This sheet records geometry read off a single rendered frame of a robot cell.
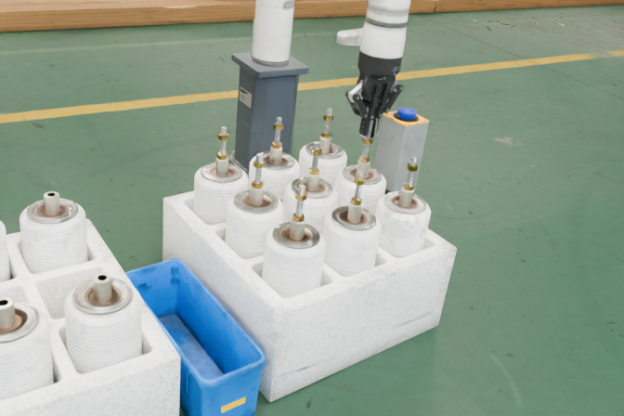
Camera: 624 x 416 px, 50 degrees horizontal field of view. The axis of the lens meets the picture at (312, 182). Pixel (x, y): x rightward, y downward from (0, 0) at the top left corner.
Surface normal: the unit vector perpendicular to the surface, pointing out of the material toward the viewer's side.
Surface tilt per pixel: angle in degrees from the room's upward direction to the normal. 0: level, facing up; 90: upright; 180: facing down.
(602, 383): 0
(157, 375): 90
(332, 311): 90
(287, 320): 90
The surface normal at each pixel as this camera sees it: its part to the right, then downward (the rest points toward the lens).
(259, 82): -0.24, 0.47
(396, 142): -0.80, 0.20
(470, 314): 0.11, -0.88
